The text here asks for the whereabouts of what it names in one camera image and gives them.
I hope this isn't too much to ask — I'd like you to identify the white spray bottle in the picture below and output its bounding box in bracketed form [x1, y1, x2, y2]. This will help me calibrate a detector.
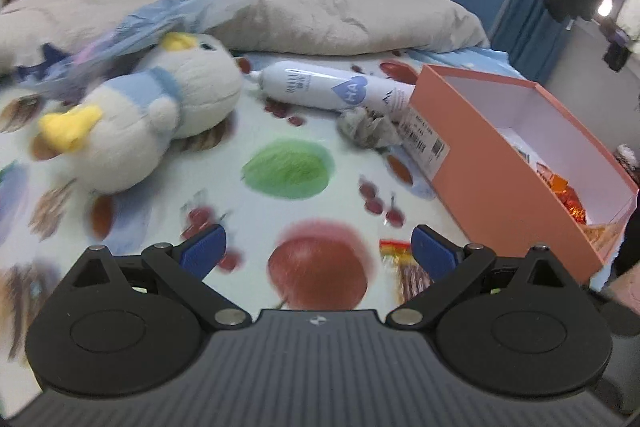
[248, 61, 418, 116]

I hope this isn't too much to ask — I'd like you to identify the blue plastic bag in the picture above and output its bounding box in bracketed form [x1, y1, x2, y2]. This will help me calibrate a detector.
[15, 0, 211, 92]

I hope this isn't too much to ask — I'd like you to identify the pink printed fabric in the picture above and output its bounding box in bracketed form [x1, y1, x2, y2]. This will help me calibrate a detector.
[602, 268, 640, 308]

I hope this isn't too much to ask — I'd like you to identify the crumpled grey paper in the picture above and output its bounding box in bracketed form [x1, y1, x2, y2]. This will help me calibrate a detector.
[337, 107, 403, 150]

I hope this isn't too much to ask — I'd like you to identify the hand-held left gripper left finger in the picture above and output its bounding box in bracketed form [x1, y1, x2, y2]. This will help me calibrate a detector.
[60, 223, 252, 327]

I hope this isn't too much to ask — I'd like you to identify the red gold striped snack packet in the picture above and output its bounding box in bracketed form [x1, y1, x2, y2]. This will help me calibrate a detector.
[379, 239, 436, 303]

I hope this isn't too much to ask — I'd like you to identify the grey blanket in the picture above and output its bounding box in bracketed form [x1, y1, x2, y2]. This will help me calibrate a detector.
[0, 0, 491, 72]

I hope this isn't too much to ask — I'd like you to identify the red foil candy bag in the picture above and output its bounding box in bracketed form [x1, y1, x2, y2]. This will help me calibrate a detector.
[555, 187, 588, 224]

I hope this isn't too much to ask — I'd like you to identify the orange snack packet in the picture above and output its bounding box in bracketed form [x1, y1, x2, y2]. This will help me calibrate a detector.
[534, 160, 572, 202]

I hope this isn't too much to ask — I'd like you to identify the pink cardboard box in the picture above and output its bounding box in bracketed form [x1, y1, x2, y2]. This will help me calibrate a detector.
[395, 64, 640, 290]

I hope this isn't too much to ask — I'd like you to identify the light blue bed sheet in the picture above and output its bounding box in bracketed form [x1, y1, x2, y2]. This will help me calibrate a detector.
[395, 47, 526, 80]

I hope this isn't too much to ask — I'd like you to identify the blue curtain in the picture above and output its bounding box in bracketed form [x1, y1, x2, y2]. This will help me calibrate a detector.
[492, 0, 573, 82]

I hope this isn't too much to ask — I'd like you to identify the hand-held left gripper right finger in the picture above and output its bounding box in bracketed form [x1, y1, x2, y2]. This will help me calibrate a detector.
[387, 224, 581, 326]

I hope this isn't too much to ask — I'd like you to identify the fruit print mat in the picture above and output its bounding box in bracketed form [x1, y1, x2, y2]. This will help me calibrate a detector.
[0, 49, 501, 358]

